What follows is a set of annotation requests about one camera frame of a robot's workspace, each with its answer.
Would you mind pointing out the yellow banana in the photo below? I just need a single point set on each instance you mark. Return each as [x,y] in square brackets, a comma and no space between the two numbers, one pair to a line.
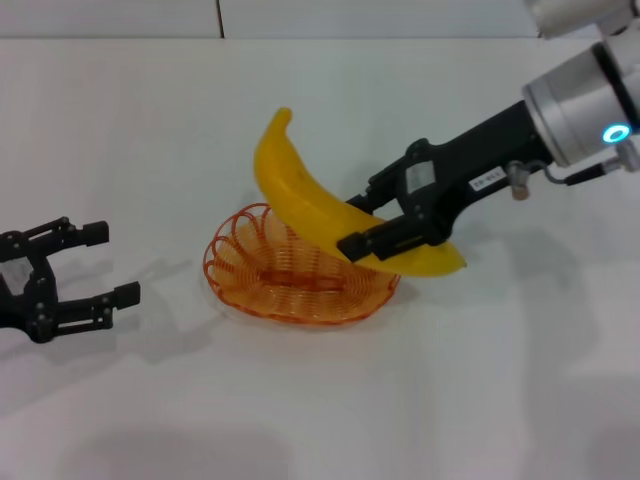
[295,185]

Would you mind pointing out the silver cylindrical connector plug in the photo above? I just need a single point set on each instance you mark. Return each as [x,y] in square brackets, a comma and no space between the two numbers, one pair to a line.
[520,181]

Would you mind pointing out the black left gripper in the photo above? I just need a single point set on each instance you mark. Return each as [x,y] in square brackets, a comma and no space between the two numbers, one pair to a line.
[35,295]

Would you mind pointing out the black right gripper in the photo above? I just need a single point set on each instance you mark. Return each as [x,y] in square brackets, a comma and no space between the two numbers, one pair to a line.
[480,155]

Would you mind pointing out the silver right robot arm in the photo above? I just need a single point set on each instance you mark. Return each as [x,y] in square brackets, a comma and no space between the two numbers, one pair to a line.
[570,110]

